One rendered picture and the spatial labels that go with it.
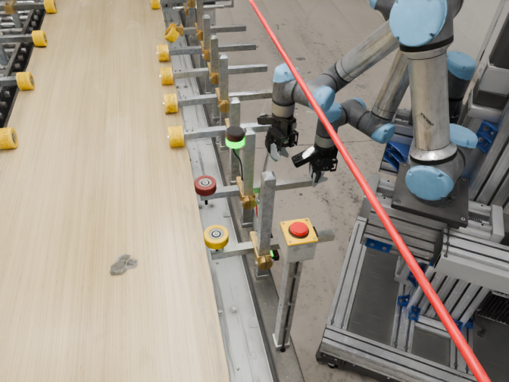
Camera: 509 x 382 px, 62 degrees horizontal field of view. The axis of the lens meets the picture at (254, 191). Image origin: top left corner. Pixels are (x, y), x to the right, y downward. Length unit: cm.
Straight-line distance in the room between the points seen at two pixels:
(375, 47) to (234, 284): 93
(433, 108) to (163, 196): 90
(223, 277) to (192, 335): 48
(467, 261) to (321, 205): 152
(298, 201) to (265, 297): 141
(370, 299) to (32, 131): 167
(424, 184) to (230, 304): 78
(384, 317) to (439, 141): 114
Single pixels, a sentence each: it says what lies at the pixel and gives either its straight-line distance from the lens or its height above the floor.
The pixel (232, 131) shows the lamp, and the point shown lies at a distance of 136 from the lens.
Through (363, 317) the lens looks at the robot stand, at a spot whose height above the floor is 21.
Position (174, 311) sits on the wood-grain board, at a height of 90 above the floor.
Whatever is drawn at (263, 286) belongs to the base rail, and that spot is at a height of 70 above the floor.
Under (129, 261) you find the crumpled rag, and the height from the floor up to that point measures 92.
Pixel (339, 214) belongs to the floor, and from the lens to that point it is 276.
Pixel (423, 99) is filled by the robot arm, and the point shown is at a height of 142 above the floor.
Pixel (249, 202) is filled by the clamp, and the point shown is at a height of 85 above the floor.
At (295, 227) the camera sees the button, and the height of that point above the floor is 123.
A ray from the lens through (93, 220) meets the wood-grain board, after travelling 148.
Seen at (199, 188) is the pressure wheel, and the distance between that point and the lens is 151.
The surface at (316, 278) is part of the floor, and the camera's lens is 241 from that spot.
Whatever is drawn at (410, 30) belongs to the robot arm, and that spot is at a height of 157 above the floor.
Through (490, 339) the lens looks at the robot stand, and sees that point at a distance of 225.
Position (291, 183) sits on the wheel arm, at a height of 86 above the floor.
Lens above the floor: 193
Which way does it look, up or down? 43 degrees down
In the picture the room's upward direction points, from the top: 3 degrees clockwise
